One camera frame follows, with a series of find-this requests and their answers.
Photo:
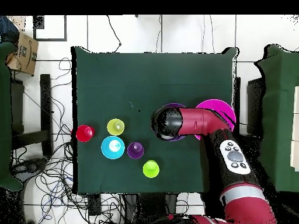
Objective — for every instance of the dark green table cloth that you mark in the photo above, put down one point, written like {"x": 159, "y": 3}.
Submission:
{"x": 151, "y": 77}

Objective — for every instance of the dark blue fabric item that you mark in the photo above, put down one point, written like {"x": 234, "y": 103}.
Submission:
{"x": 8, "y": 30}

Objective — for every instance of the black pedestal leg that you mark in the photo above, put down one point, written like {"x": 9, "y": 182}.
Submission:
{"x": 32, "y": 164}

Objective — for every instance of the black power strip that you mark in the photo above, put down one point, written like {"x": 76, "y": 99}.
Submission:
{"x": 94, "y": 205}

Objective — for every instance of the cardboard box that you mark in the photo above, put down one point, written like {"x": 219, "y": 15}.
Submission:
{"x": 23, "y": 53}

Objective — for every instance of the yellow cup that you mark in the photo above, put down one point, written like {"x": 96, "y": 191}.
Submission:
{"x": 112, "y": 128}

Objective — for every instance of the purple cup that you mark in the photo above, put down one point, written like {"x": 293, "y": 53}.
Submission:
{"x": 133, "y": 151}

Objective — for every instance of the small light blue bowl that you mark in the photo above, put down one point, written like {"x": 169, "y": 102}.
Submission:
{"x": 109, "y": 149}

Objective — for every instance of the black floor frame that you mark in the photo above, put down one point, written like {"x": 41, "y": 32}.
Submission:
{"x": 50, "y": 40}

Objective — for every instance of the large purple bowl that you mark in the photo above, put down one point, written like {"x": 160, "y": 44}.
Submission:
{"x": 174, "y": 105}

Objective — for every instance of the black stand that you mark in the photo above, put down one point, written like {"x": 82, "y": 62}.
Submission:
{"x": 45, "y": 105}
{"x": 254, "y": 105}

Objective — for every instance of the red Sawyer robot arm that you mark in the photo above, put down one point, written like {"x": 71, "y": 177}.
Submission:
{"x": 201, "y": 121}

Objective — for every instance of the green covered side table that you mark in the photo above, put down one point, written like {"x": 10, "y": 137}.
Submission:
{"x": 4, "y": 116}
{"x": 280, "y": 105}

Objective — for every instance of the red cup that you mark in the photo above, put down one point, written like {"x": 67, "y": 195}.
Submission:
{"x": 83, "y": 134}

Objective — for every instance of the green cup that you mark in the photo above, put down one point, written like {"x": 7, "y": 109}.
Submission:
{"x": 151, "y": 170}

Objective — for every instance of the large pink bowl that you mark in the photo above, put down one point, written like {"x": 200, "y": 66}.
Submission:
{"x": 217, "y": 105}

